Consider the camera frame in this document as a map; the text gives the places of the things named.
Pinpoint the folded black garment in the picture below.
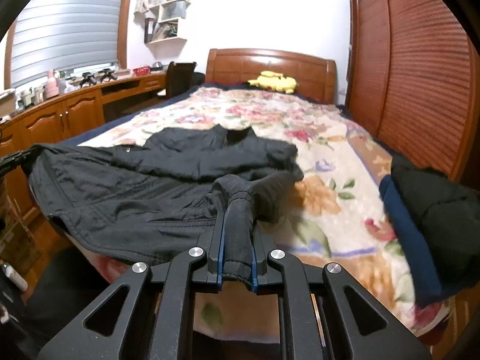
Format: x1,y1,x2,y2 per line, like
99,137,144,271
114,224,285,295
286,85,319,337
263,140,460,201
391,155,479,290

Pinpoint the wooden headboard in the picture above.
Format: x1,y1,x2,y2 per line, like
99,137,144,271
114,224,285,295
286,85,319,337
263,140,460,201
205,48,337,104

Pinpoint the pink bottle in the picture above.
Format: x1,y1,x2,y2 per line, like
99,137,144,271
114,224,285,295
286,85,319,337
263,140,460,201
43,69,59,100

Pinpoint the wooden desk cabinet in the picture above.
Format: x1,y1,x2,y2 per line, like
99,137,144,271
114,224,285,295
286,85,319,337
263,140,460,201
0,71,168,229

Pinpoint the black jacket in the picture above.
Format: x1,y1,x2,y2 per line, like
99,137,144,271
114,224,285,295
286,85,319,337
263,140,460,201
24,126,304,284

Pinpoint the wooden louvered wardrobe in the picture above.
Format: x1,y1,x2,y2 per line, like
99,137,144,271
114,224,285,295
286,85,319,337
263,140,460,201
347,0,479,189

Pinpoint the folded navy garment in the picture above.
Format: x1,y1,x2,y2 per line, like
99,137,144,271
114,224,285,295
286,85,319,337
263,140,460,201
378,175,457,307

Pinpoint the white wall shelf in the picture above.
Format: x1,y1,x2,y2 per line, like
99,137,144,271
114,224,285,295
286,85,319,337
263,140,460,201
134,0,191,46

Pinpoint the yellow plush toy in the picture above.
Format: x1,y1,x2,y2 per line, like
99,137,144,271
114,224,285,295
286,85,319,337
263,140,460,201
247,71,297,94

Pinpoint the grey window blind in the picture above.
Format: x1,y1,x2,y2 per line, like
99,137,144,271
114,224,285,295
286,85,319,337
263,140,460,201
10,0,121,87

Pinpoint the dark wooden chair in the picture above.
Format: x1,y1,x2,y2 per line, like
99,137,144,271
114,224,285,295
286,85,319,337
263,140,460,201
157,62,205,99

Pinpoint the red basket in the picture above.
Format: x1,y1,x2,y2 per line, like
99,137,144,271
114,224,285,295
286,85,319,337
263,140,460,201
133,66,151,77

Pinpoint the floral blanket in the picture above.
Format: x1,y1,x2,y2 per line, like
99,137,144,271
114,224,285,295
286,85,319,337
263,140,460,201
80,85,451,336

